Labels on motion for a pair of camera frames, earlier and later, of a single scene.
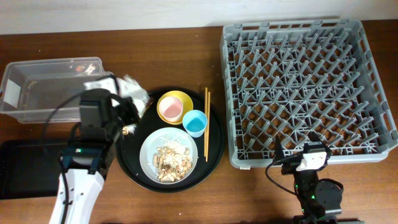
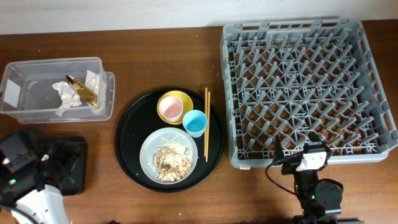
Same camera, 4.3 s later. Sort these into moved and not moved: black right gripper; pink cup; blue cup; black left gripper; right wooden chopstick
Moved: black left gripper
Not moved: black right gripper; blue cup; pink cup; right wooden chopstick
